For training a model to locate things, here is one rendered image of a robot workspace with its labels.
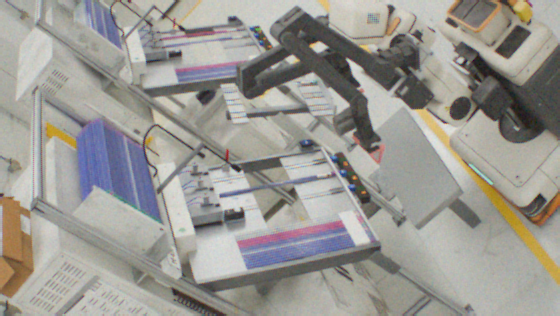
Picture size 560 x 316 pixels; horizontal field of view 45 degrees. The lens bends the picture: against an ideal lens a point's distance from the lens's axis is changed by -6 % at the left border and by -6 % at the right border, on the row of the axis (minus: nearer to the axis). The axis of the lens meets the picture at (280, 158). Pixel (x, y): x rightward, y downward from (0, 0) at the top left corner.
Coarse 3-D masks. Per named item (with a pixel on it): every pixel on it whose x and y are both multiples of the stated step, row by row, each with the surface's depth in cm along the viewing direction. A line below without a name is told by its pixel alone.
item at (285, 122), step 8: (280, 112) 338; (272, 120) 339; (280, 120) 340; (288, 120) 341; (288, 128) 344; (296, 128) 345; (304, 128) 352; (296, 136) 348; (304, 136) 349; (312, 136) 353; (320, 144) 355; (360, 176) 374; (376, 176) 392; (384, 176) 388; (368, 184) 379; (376, 184) 389; (384, 184) 385; (352, 192) 399; (384, 192) 382; (392, 192) 378; (360, 208) 389; (368, 208) 384; (376, 208) 380; (368, 216) 381
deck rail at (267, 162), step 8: (288, 152) 318; (296, 152) 318; (304, 152) 319; (240, 160) 313; (248, 160) 313; (256, 160) 313; (264, 160) 315; (272, 160) 316; (208, 168) 308; (216, 168) 310; (248, 168) 315; (256, 168) 316; (264, 168) 317; (272, 168) 318
